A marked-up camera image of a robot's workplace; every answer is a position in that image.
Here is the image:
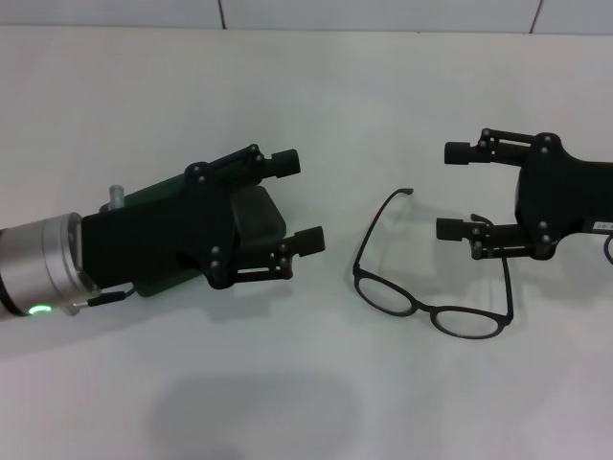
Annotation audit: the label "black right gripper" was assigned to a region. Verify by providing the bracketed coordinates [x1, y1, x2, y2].
[436, 127, 613, 263]

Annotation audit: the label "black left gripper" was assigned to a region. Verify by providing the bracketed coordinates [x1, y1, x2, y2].
[80, 161, 237, 290]

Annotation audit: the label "green glasses case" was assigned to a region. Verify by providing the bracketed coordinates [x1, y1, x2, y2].
[99, 174, 289, 299]

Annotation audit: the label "black framed glasses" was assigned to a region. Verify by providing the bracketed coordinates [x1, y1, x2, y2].
[352, 187, 515, 340]

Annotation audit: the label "black left wrist connector cable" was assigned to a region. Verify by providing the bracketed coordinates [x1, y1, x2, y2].
[71, 283, 138, 312]

